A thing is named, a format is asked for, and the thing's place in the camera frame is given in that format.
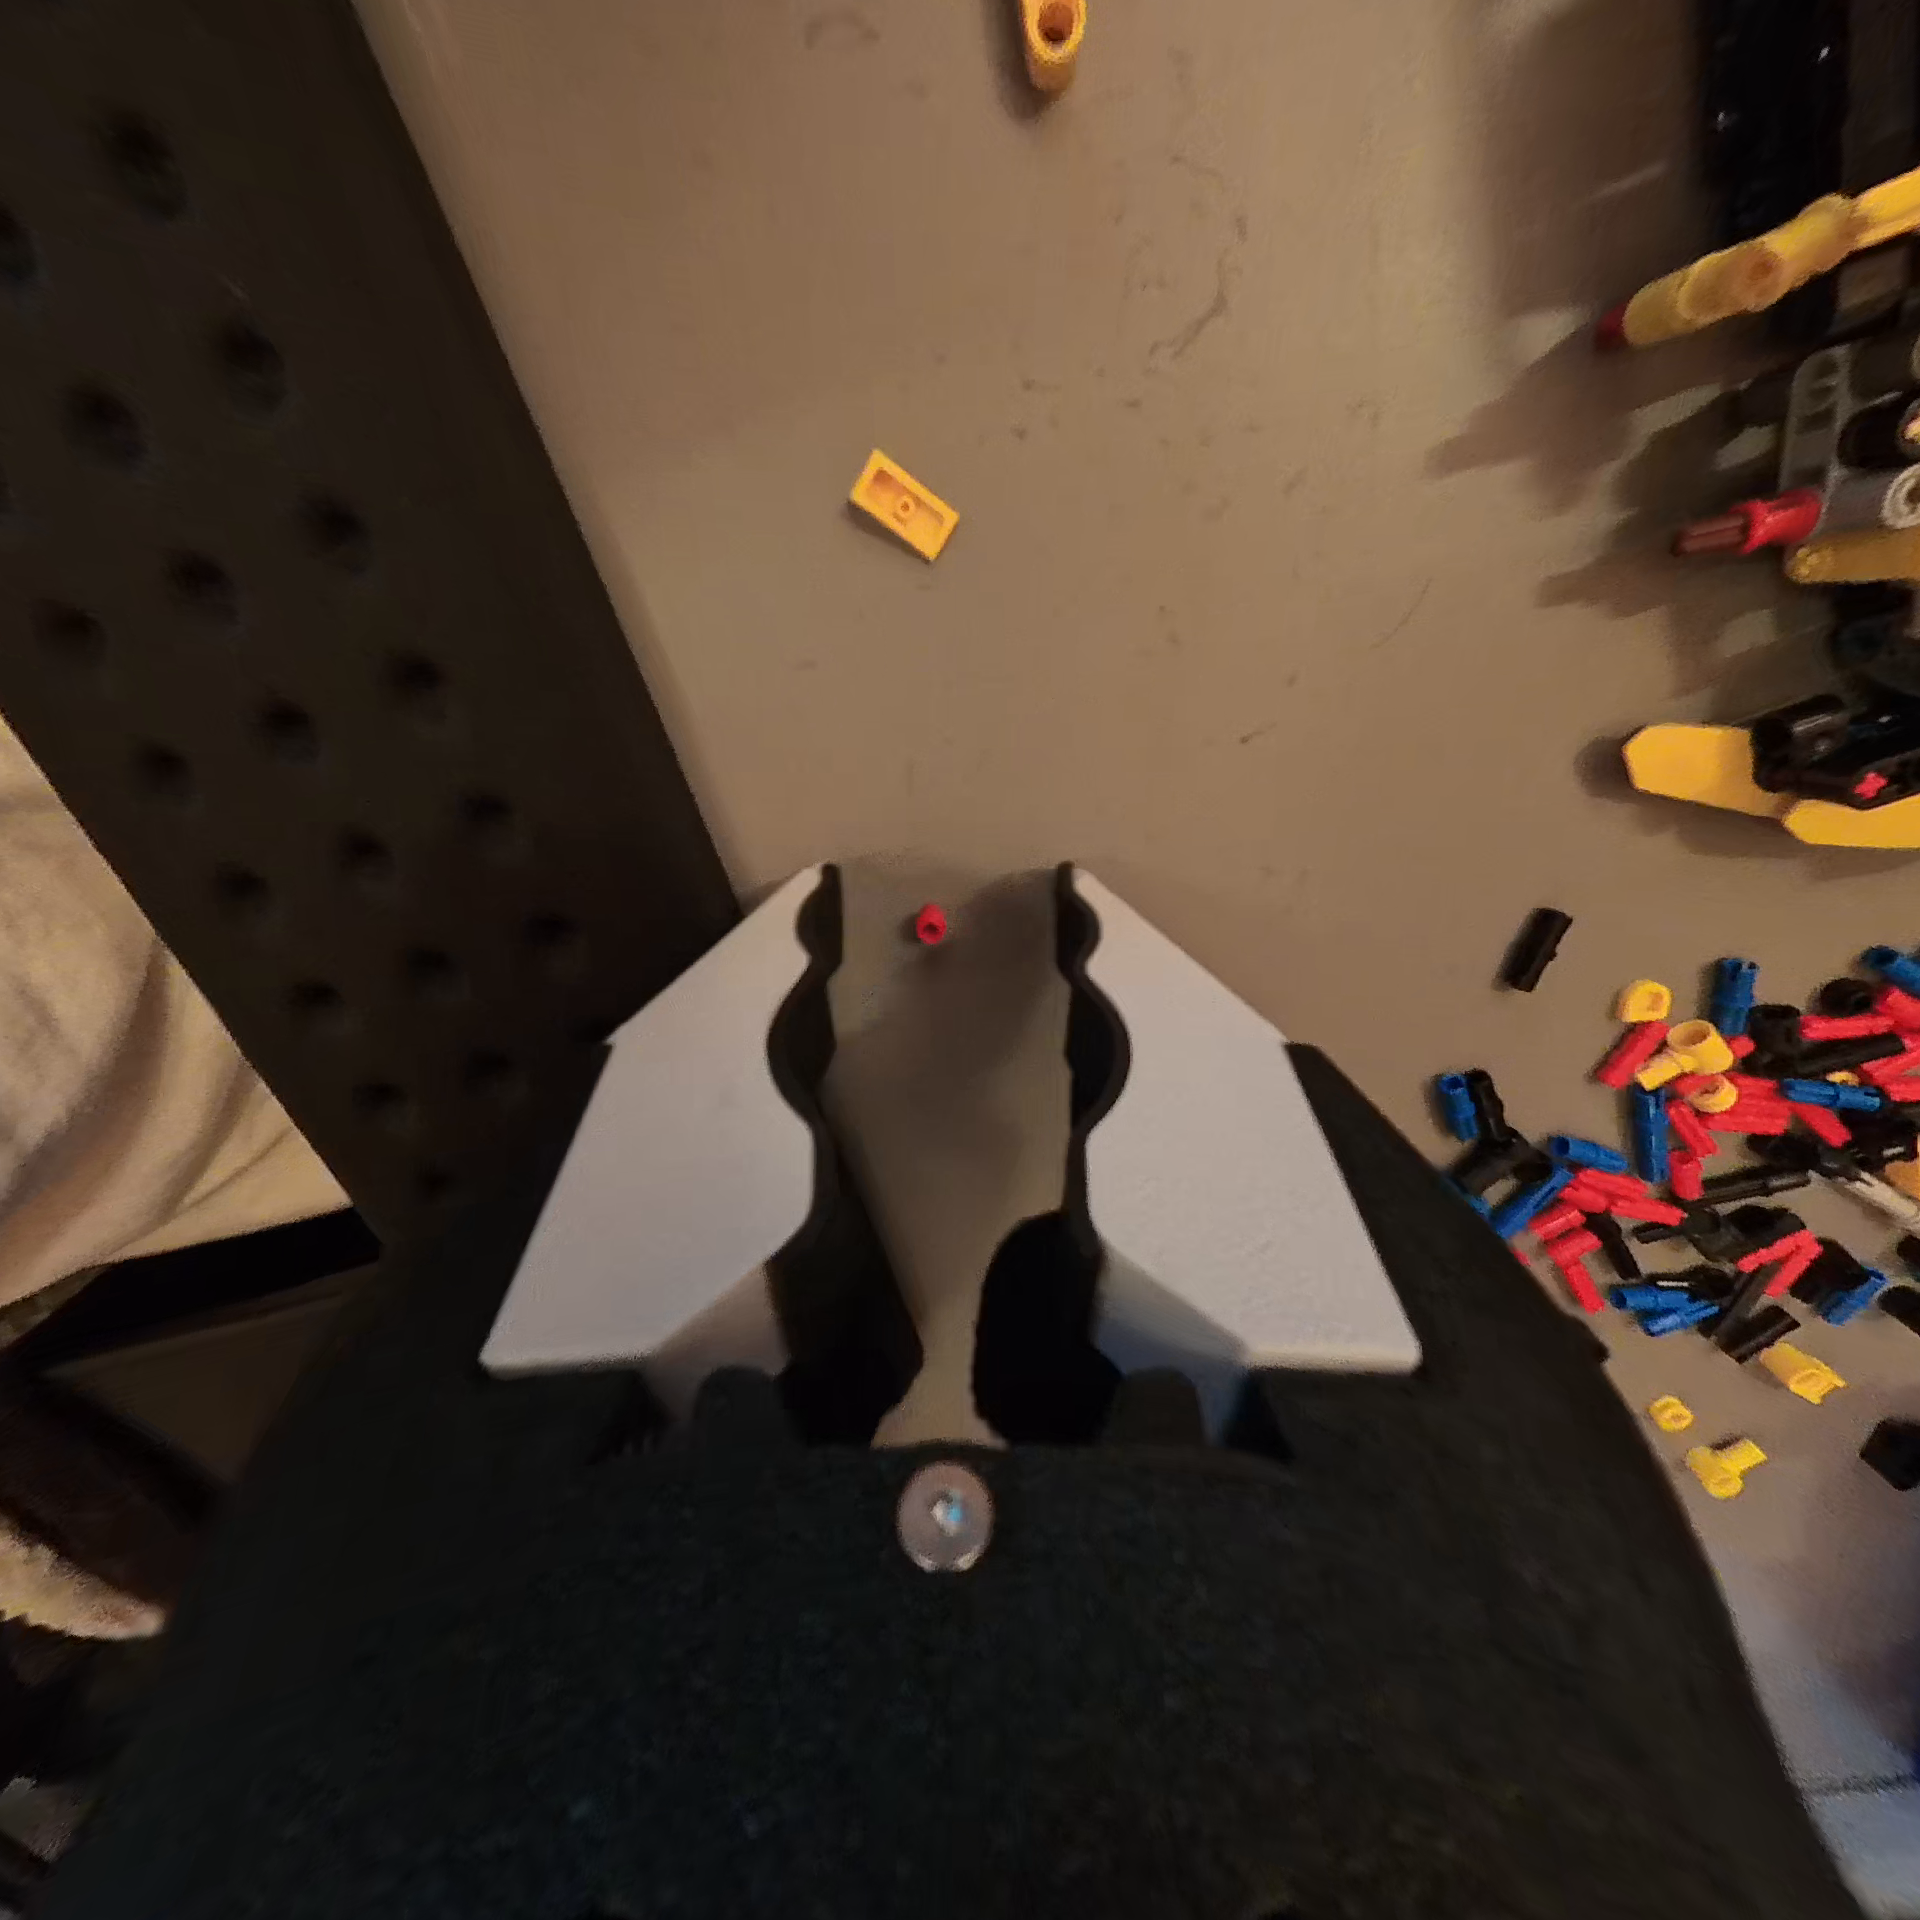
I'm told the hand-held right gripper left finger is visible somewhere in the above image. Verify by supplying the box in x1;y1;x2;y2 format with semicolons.
480;863;924;1449

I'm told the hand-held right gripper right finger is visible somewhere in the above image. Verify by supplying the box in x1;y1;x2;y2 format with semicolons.
971;863;1424;1449

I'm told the small yellow brick tile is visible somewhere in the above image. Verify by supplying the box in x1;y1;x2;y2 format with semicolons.
848;451;961;566

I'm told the yellow black brick car model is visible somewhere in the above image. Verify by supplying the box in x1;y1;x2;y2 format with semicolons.
1592;0;1920;856

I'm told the grey desk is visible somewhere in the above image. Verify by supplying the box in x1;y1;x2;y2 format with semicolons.
352;0;1920;1920

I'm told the pile of small brick pins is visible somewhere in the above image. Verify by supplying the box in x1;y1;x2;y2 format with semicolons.
1431;945;1920;1368

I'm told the light grey garment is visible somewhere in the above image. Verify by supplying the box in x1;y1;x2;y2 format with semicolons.
0;720;353;1307

